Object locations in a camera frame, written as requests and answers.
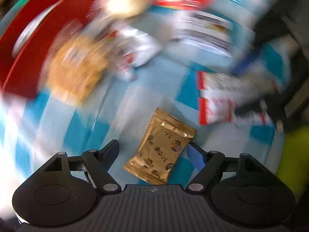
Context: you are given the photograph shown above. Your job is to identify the gold foil snack packet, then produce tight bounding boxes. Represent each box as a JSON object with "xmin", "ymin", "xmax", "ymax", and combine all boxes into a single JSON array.
[{"xmin": 124, "ymin": 108, "xmax": 196, "ymax": 185}]

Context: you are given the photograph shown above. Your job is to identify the red white striped snack pack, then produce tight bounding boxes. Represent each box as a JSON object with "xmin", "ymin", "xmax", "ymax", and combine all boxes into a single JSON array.
[{"xmin": 195, "ymin": 71, "xmax": 278, "ymax": 126}]

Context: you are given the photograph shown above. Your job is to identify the clear bag of yellow crackers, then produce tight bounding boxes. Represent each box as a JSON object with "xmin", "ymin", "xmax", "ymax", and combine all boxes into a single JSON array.
[{"xmin": 39, "ymin": 34, "xmax": 108, "ymax": 105}]

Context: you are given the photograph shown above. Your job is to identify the white duck snack pouch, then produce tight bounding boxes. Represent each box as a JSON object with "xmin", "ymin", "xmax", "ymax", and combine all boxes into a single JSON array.
[{"xmin": 95, "ymin": 24, "xmax": 162, "ymax": 82}]

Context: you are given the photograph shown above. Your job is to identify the white Kaprons wafer pack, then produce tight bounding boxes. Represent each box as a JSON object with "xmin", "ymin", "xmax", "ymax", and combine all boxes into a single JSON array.
[{"xmin": 172, "ymin": 10, "xmax": 233, "ymax": 57}]

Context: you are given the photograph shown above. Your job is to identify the blue white checkered cloth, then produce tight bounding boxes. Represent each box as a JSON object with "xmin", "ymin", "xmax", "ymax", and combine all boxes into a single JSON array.
[{"xmin": 1, "ymin": 0, "xmax": 284, "ymax": 192}]

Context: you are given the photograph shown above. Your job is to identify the red cardboard box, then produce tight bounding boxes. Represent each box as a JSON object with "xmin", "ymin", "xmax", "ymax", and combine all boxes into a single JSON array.
[{"xmin": 1, "ymin": 0, "xmax": 94, "ymax": 98}]

